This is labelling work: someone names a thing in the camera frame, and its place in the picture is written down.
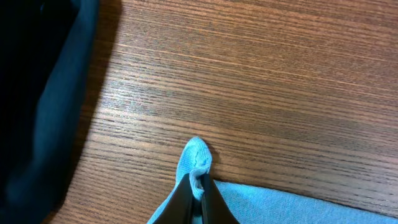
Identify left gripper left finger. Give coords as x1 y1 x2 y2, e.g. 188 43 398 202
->
154 174 194 224

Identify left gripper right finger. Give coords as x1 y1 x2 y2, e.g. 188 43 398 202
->
201 174 239 224

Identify light blue printed t-shirt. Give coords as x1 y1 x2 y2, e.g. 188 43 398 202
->
149 137 397 224

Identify black t-shirt white letters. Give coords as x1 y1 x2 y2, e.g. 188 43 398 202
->
1 0 99 223

